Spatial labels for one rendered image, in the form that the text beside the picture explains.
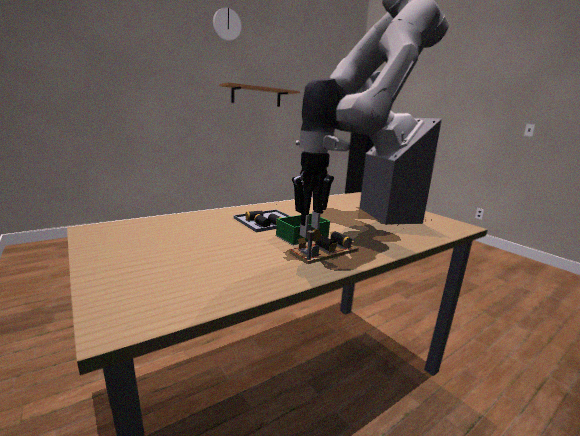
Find green open-top box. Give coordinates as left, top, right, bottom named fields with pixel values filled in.
left=276, top=213, right=330, bottom=245

